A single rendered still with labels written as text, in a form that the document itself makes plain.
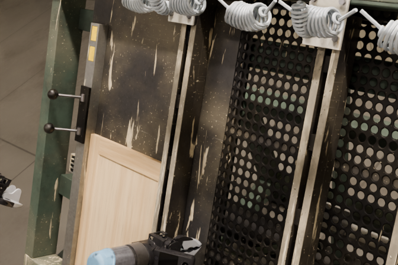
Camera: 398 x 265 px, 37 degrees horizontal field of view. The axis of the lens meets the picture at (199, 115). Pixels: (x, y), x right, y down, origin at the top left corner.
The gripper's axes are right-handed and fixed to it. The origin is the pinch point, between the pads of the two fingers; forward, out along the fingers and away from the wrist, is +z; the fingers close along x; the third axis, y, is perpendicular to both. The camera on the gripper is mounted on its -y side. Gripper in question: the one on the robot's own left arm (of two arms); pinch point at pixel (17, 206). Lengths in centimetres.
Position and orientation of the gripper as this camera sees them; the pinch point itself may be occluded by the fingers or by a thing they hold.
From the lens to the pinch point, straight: 196.3
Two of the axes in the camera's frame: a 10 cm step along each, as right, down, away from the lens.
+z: 5.7, 4.0, 7.2
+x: -7.0, -2.3, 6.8
